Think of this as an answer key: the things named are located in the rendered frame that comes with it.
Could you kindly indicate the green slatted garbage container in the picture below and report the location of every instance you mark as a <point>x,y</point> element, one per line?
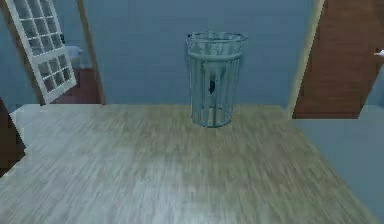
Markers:
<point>215,60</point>

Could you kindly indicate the brown wooden room door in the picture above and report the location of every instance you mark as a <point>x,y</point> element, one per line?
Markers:
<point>340,60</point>

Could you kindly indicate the white glazed room door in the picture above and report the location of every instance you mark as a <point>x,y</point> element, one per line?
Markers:
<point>41,46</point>

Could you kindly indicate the dark brown furniture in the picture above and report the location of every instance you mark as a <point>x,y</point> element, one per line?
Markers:
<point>9,140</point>

